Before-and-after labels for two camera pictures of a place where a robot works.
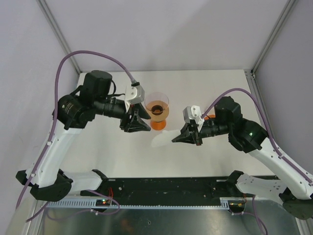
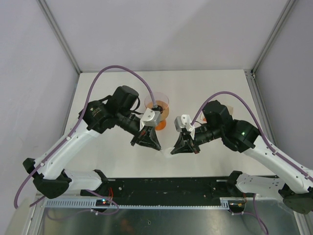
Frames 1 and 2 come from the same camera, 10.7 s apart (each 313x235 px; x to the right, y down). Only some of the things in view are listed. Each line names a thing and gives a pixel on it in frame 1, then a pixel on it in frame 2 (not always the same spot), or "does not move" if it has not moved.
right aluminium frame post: x=276 y=29 does not move
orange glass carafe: x=158 y=126 does not move
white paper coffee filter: x=166 y=137 → x=167 y=152
